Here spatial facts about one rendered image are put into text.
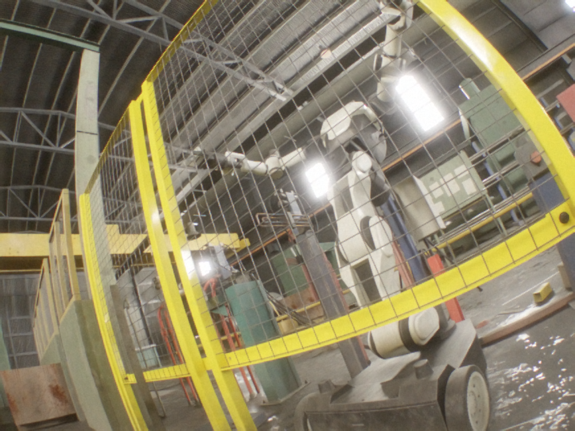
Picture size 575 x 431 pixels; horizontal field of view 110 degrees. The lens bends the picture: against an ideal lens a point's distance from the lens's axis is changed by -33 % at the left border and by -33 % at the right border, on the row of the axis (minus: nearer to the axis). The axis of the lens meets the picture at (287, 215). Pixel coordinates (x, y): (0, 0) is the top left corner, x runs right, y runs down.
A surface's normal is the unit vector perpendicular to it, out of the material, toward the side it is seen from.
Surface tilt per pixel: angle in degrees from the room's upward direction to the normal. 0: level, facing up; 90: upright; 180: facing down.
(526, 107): 90
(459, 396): 43
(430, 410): 90
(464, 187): 90
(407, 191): 90
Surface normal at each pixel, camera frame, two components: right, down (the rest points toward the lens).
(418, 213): -0.59, -0.04
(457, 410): -0.78, -0.40
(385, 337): -0.76, -0.09
